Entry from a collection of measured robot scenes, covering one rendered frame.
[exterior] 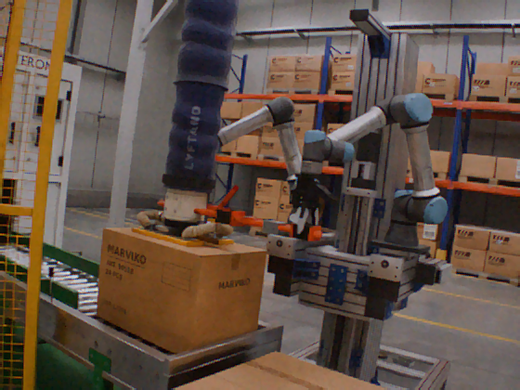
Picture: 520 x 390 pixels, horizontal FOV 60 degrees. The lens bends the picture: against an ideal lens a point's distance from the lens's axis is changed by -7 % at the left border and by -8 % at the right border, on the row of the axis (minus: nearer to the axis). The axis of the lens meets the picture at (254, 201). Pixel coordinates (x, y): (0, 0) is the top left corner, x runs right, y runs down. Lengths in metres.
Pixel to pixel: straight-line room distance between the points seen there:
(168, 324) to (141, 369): 0.21
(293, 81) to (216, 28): 8.14
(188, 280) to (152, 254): 0.21
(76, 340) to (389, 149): 1.63
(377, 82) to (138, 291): 1.47
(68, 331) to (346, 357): 1.28
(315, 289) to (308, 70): 8.07
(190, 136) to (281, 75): 8.41
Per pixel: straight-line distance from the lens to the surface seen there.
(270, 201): 10.12
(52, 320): 2.27
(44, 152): 2.11
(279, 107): 2.32
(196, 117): 1.98
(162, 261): 1.88
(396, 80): 2.40
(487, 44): 10.59
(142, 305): 1.99
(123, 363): 1.89
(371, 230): 2.34
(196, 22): 2.07
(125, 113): 5.00
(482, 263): 8.72
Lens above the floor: 1.25
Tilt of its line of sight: 3 degrees down
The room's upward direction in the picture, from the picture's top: 7 degrees clockwise
